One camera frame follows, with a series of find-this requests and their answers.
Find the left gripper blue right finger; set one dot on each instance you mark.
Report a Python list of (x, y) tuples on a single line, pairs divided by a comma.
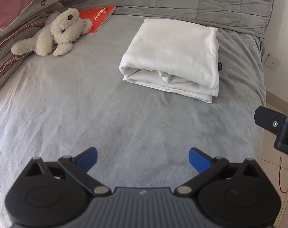
[(208, 169)]

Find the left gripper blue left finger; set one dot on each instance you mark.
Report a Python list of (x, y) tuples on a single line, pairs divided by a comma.
[(77, 168)]

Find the white Winnie the Pooh sweatshirt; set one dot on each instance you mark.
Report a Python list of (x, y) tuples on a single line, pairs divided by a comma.
[(174, 56)]

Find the grey bed sheet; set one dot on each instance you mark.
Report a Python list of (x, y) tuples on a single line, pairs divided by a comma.
[(51, 107)]

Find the folded grey quilt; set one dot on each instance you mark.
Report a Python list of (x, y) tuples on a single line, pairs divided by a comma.
[(17, 42)]

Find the white plush bear toy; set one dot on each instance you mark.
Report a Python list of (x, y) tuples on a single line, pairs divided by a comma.
[(61, 30)]

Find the red book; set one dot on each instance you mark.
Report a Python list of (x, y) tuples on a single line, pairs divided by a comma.
[(97, 16)]

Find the white wall socket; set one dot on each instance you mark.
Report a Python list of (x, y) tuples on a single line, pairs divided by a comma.
[(272, 62)]

